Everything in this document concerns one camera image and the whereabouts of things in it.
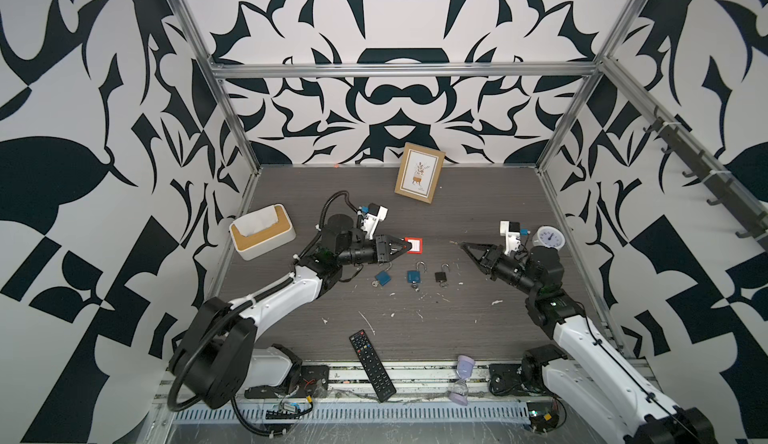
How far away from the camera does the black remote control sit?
0.73m

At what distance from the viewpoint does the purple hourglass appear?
0.71 metres

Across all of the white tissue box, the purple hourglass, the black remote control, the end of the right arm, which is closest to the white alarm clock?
the end of the right arm

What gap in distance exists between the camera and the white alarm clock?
982mm

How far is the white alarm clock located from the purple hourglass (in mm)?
450

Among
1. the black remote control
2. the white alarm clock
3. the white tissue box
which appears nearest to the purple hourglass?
the black remote control

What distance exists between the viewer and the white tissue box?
37.1 inches

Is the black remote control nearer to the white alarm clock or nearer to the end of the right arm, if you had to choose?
the end of the right arm

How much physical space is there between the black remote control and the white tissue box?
376 mm

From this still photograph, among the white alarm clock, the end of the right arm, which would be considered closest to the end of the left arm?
the end of the right arm

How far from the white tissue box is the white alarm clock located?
31.6 inches

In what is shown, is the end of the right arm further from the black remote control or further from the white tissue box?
the white tissue box

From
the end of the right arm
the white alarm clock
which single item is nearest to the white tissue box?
the end of the right arm

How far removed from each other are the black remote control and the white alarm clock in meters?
0.62

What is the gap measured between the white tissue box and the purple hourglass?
62 centimetres
